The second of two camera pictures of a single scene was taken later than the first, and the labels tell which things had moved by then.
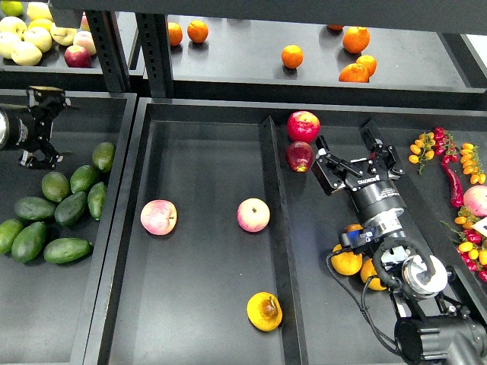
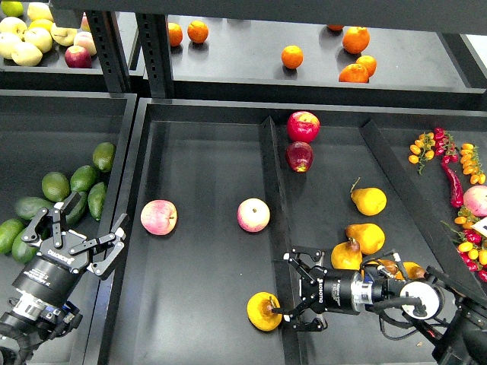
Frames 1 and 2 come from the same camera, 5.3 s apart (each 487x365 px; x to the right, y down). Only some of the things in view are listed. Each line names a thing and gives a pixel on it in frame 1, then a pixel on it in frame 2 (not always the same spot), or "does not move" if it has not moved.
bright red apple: (303, 125) does not move
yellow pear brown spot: (264, 311) does not move
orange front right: (354, 73) does not move
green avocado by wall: (96, 196) does not move
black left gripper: (31, 127) -> (58, 261)
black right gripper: (370, 198) -> (321, 290)
